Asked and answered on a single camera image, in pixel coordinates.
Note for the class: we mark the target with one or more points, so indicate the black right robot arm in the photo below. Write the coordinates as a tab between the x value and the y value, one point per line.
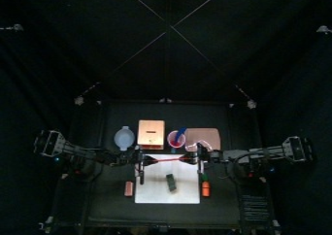
269	152

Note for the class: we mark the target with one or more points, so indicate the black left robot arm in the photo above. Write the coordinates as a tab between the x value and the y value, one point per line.
65	146

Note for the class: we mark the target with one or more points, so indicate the pink square tray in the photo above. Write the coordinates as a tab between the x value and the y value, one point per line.
210	137

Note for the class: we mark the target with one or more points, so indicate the pink plastic cup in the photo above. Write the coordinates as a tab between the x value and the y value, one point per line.
175	140

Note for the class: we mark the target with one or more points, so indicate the light blue plastic bowl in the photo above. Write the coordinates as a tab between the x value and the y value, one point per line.
125	138

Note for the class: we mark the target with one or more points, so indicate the wooden toy box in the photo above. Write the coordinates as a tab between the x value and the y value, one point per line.
151	133

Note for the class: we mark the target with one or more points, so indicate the blue plastic spoon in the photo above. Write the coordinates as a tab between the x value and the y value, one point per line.
182	131

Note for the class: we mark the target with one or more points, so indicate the white cutting board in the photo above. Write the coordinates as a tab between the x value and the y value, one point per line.
165	193

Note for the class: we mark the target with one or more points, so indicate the white printed label plate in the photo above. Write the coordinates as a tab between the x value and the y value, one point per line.
255	209

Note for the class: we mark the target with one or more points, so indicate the grey metal frame clamp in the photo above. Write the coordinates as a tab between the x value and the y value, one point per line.
323	29
165	100
251	104
18	27
79	100

